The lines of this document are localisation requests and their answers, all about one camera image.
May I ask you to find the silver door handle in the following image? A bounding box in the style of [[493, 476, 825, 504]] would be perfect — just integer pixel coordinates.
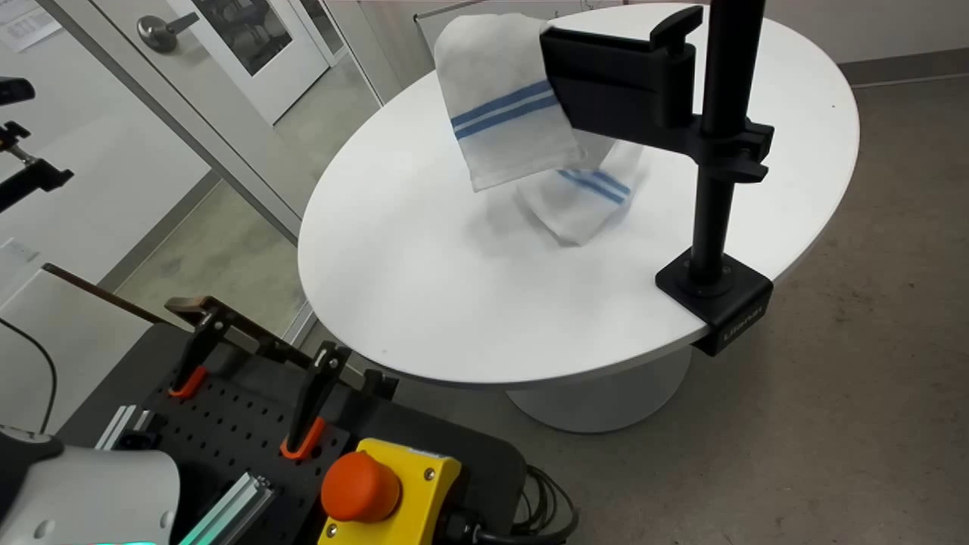
[[135, 13, 199, 56]]

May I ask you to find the black orange-handled clamp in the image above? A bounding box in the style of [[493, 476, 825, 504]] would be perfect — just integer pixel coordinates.
[[167, 311, 227, 399], [277, 343, 352, 463]]

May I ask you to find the yellow emergency stop box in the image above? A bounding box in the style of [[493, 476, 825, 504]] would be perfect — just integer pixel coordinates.
[[318, 440, 462, 545]]

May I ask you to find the black tripod camera mount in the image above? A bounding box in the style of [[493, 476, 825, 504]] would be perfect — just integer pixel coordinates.
[[0, 76, 73, 211]]

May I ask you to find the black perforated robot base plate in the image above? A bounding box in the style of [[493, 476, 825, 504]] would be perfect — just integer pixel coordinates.
[[59, 303, 527, 545]]

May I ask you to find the round white table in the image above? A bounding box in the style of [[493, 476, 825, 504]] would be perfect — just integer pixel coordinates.
[[296, 21, 859, 434]]

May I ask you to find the aluminium extrusion rail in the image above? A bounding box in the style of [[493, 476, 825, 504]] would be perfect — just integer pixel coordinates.
[[177, 472, 275, 545]]

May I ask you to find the short aluminium extrusion piece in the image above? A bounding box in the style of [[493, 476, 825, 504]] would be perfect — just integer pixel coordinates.
[[93, 406, 153, 450]]

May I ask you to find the white towel with blue stripes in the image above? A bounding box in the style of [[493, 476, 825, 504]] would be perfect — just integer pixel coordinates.
[[432, 13, 648, 244]]

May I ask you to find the right black orange-handled clamp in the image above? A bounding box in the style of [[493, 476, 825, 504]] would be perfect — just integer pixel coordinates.
[[277, 343, 352, 463]]

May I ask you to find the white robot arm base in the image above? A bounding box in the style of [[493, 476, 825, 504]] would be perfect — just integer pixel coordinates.
[[0, 427, 182, 545]]

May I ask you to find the white door with window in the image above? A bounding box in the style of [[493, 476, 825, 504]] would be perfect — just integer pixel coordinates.
[[89, 0, 330, 123]]

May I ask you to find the left black orange-handled clamp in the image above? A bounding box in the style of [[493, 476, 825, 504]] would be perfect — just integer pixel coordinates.
[[167, 311, 227, 399]]

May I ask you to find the black cable bundle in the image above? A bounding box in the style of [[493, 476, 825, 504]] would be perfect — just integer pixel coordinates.
[[442, 460, 582, 545]]

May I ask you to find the thin black cable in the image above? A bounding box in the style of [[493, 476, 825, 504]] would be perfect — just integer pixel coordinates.
[[0, 314, 59, 440]]

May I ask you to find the black clamp-mounted pole stand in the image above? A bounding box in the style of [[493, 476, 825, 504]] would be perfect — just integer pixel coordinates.
[[654, 0, 772, 358]]

